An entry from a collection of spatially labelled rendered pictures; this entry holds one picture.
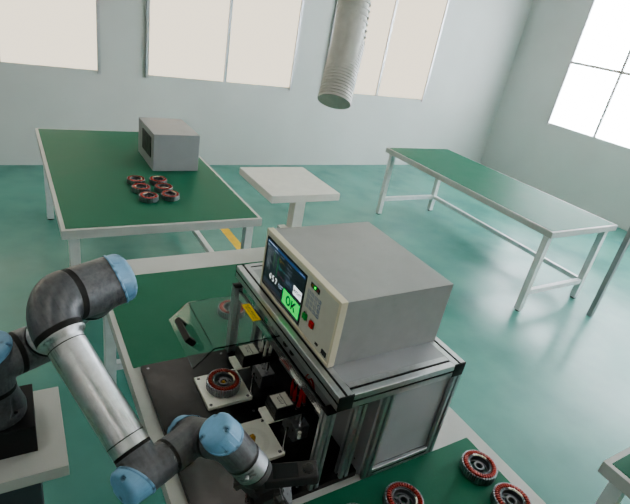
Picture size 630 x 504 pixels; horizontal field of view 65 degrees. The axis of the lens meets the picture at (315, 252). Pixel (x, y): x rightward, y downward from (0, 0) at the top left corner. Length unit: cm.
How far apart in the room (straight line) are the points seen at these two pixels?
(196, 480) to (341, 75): 176
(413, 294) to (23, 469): 113
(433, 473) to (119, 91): 501
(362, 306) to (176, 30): 491
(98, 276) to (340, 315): 56
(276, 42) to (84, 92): 220
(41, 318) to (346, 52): 182
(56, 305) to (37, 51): 473
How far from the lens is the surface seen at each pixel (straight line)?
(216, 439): 101
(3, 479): 161
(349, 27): 250
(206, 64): 602
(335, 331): 127
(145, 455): 105
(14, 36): 568
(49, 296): 110
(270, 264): 155
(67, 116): 584
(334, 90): 238
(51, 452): 163
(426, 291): 140
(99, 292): 114
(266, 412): 152
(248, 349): 167
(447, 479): 170
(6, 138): 588
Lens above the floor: 195
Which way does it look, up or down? 26 degrees down
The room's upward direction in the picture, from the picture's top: 11 degrees clockwise
